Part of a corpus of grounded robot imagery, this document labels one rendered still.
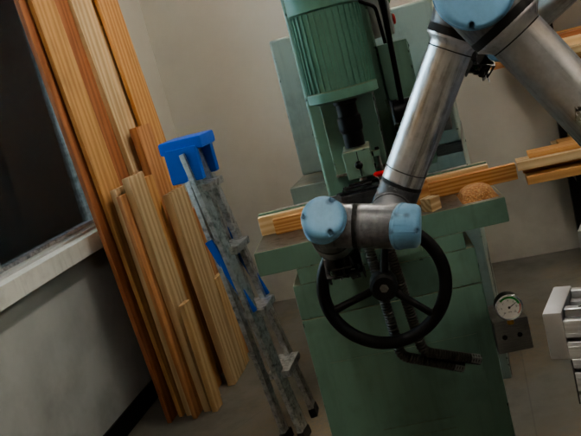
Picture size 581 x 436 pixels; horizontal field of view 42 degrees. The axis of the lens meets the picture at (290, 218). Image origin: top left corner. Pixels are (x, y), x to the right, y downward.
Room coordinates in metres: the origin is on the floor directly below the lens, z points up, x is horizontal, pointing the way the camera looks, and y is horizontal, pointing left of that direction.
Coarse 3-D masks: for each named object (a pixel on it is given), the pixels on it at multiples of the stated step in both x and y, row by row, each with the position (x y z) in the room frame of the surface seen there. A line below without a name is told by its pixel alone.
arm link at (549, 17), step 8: (544, 0) 1.80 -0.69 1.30; (552, 0) 1.79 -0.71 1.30; (560, 0) 1.78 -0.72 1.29; (568, 0) 1.77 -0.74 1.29; (576, 0) 1.78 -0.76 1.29; (544, 8) 1.81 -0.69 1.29; (552, 8) 1.80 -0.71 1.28; (560, 8) 1.79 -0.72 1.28; (568, 8) 1.81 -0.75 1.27; (544, 16) 1.81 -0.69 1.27; (552, 16) 1.81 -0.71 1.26; (488, 56) 1.91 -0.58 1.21
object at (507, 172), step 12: (492, 168) 1.87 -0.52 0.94; (504, 168) 1.85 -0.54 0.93; (444, 180) 1.88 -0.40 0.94; (456, 180) 1.87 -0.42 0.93; (468, 180) 1.87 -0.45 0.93; (480, 180) 1.86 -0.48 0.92; (492, 180) 1.86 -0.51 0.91; (504, 180) 1.86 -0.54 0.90; (432, 192) 1.88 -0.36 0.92; (444, 192) 1.88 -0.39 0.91; (456, 192) 1.87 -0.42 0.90; (288, 216) 1.93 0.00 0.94; (300, 216) 1.93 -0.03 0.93; (276, 228) 1.94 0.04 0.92; (288, 228) 1.93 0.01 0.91; (300, 228) 1.93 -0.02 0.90
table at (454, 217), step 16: (496, 192) 1.77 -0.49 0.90; (448, 208) 1.73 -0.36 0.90; (464, 208) 1.72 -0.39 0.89; (480, 208) 1.71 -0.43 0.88; (496, 208) 1.71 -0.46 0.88; (432, 224) 1.73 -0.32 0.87; (448, 224) 1.72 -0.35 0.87; (464, 224) 1.72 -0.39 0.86; (480, 224) 1.72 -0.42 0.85; (272, 240) 1.87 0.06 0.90; (288, 240) 1.83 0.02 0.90; (304, 240) 1.78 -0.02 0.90; (256, 256) 1.79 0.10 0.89; (272, 256) 1.78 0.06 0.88; (288, 256) 1.78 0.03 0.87; (304, 256) 1.77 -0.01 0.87; (320, 256) 1.77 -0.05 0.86; (400, 256) 1.65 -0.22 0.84; (272, 272) 1.78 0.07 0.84
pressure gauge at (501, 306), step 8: (496, 296) 1.68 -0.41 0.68; (504, 296) 1.65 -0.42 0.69; (512, 296) 1.65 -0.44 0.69; (496, 304) 1.65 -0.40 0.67; (504, 304) 1.65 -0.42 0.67; (512, 304) 1.65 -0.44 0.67; (520, 304) 1.65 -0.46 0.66; (496, 312) 1.65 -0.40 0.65; (504, 312) 1.65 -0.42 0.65; (512, 312) 1.65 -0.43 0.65; (520, 312) 1.65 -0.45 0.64; (512, 320) 1.67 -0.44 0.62
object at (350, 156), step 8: (368, 144) 1.91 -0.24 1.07; (344, 152) 1.87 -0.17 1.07; (352, 152) 1.86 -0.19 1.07; (360, 152) 1.86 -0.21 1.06; (368, 152) 1.86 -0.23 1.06; (344, 160) 1.87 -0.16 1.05; (352, 160) 1.86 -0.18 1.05; (360, 160) 1.86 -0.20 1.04; (368, 160) 1.86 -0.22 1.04; (352, 168) 1.86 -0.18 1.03; (368, 168) 1.86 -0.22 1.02; (352, 176) 1.87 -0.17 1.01; (360, 176) 1.86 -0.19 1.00
